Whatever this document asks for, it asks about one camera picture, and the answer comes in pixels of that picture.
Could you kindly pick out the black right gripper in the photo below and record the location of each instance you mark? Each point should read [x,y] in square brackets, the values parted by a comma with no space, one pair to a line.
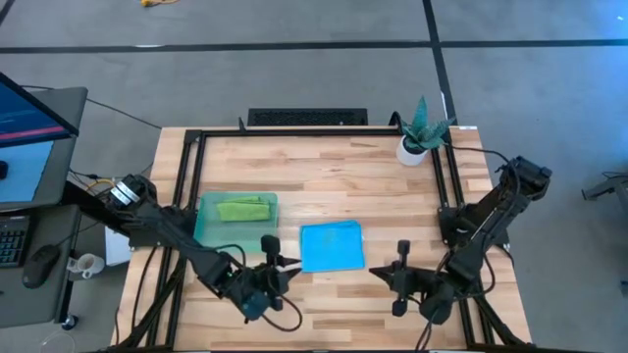
[422,282]

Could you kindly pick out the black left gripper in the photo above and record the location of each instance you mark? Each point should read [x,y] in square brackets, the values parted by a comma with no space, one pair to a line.
[255,282]

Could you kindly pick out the blue microfiber towel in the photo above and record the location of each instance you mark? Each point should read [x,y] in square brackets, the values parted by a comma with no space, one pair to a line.
[333,247]

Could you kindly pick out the green microfiber towel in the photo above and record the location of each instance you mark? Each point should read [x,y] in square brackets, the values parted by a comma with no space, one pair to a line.
[243,210]

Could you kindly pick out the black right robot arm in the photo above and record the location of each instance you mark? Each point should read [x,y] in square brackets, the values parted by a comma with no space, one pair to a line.
[490,220]

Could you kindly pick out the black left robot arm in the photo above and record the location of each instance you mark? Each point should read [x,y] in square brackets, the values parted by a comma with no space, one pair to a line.
[167,225]

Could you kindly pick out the teal translucent plastic basket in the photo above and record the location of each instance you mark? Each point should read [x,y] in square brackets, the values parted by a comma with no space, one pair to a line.
[216,240]

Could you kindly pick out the potted plant white pot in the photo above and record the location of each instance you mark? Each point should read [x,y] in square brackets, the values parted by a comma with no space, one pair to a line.
[411,152]

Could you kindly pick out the black keyboard at table edge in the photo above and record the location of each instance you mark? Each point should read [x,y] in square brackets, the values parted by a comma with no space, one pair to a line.
[306,116]

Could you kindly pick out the white paper sheet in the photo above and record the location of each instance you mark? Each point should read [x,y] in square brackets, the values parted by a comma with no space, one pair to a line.
[115,250]

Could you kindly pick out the white mug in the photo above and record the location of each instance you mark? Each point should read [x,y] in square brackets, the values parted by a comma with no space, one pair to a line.
[90,265]

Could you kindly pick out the black desk caster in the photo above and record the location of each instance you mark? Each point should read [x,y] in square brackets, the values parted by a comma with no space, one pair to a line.
[69,322]

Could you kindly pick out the grey stand leg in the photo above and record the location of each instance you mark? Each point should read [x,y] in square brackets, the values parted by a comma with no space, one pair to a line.
[606,186]

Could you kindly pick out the black computer mouse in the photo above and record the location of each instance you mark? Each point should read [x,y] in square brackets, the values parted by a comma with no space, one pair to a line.
[40,265]

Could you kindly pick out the grey desk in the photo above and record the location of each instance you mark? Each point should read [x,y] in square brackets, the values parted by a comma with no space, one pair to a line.
[29,309]

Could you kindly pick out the computer monitor blue screen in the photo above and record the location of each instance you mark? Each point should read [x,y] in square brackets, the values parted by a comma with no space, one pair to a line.
[29,117]

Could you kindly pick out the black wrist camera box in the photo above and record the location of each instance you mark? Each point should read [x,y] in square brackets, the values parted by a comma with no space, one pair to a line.
[254,305]
[436,309]

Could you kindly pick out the black aluminium table frame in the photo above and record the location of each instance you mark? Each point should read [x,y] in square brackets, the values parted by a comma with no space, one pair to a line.
[294,132]

